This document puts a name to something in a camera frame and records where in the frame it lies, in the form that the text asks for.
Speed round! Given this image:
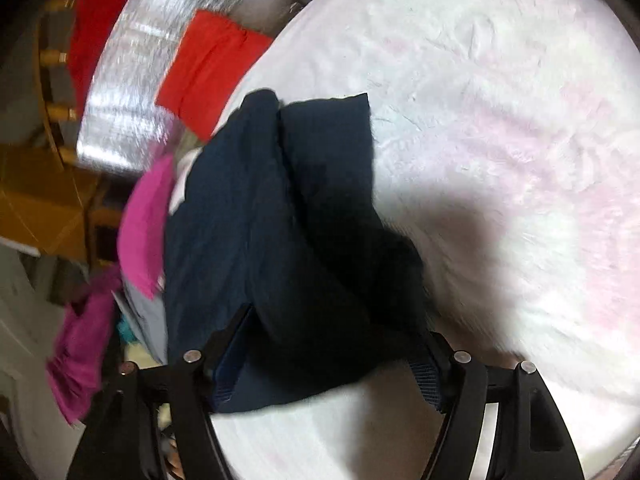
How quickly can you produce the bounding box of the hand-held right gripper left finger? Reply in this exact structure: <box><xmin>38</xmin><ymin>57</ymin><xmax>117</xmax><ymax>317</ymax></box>
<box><xmin>67</xmin><ymin>302</ymin><xmax>253</xmax><ymax>480</ymax></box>

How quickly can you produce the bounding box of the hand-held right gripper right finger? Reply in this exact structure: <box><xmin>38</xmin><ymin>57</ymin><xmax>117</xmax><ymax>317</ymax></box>
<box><xmin>407</xmin><ymin>332</ymin><xmax>583</xmax><ymax>480</ymax></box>

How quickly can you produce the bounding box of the navy blue garment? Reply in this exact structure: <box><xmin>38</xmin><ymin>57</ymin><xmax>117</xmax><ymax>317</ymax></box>
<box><xmin>162</xmin><ymin>89</ymin><xmax>441</xmax><ymax>415</ymax></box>

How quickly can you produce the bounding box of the grey garment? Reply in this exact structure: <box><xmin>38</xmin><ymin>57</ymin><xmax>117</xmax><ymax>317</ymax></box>
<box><xmin>112</xmin><ymin>280</ymin><xmax>171</xmax><ymax>366</ymax></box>

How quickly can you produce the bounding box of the magenta garment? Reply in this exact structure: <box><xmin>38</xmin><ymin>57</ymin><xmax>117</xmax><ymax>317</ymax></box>
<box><xmin>46</xmin><ymin>265</ymin><xmax>123</xmax><ymax>426</ymax></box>

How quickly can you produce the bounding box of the folded pink cloth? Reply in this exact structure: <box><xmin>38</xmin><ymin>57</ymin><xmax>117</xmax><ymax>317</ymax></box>
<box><xmin>117</xmin><ymin>154</ymin><xmax>176</xmax><ymax>301</ymax></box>

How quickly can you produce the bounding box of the wooden furniture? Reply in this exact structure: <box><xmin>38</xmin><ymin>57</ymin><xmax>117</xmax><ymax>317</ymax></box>
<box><xmin>0</xmin><ymin>142</ymin><xmax>126</xmax><ymax>266</ymax></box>

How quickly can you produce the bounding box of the white pink fluffy blanket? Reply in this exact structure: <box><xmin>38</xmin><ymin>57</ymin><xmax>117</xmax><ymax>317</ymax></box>
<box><xmin>207</xmin><ymin>0</ymin><xmax>640</xmax><ymax>480</ymax></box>

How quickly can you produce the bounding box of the folded red cloth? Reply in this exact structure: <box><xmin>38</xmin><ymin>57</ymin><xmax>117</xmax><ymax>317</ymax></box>
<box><xmin>155</xmin><ymin>9</ymin><xmax>275</xmax><ymax>143</ymax></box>

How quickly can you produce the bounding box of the wooden railing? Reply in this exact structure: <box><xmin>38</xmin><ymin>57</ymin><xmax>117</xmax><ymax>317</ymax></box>
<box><xmin>32</xmin><ymin>0</ymin><xmax>81</xmax><ymax>171</ymax></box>

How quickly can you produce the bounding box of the red fabric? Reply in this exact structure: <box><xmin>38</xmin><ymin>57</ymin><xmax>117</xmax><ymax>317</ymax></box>
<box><xmin>67</xmin><ymin>0</ymin><xmax>151</xmax><ymax>103</ymax></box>

